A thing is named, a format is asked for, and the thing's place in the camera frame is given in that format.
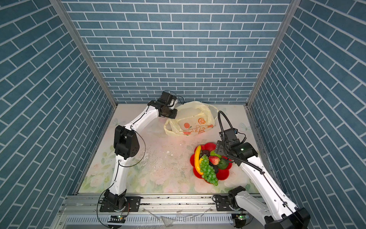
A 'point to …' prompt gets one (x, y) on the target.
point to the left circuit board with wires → (117, 219)
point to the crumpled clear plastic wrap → (167, 220)
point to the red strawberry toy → (214, 160)
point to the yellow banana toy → (197, 159)
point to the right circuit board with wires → (240, 219)
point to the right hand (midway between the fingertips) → (224, 149)
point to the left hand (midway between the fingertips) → (178, 115)
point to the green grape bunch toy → (209, 173)
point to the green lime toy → (213, 153)
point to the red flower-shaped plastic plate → (222, 174)
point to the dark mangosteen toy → (205, 151)
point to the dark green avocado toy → (223, 164)
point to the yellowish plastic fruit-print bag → (193, 118)
